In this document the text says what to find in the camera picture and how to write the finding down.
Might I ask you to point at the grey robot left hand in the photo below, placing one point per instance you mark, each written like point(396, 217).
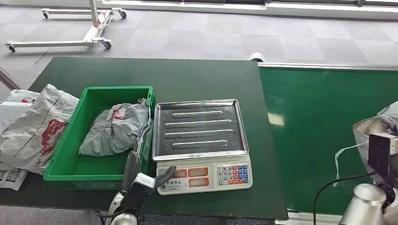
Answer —
point(132, 167)

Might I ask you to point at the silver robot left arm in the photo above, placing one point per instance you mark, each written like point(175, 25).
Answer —
point(124, 220)

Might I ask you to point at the crumpled grey mailer package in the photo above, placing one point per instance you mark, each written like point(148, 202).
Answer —
point(118, 130)

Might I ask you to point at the grey package with red print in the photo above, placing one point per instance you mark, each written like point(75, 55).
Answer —
point(37, 124)

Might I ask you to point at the white package with QR code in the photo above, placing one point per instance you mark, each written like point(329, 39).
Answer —
point(11, 178)

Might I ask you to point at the white package with red logo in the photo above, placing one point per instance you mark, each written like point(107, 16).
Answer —
point(15, 96)

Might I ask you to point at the grey conveyor end roller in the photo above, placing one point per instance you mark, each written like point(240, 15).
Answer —
point(257, 57)

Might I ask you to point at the green conveyor belt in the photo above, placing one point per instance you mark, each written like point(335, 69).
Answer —
point(311, 108)

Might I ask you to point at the green plastic crate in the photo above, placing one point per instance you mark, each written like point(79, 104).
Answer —
point(68, 161)

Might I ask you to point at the white electronic weighing scale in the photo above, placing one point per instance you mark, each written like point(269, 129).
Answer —
point(202, 177)

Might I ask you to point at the stainless steel scale tray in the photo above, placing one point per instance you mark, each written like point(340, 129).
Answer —
point(199, 130)

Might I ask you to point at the white wheeled stand base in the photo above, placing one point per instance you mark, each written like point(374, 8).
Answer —
point(93, 34)

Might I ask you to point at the brown slanted bar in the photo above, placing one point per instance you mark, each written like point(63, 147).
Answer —
point(7, 80)

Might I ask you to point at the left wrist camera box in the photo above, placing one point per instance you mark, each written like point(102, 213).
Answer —
point(140, 188)

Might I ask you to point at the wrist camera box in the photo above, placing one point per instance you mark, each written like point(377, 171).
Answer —
point(379, 152)
point(140, 188)

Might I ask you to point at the silver conveyor side rail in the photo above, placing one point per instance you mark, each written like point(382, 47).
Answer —
point(326, 66)

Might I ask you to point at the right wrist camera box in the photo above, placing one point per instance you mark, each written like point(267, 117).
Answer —
point(379, 152)

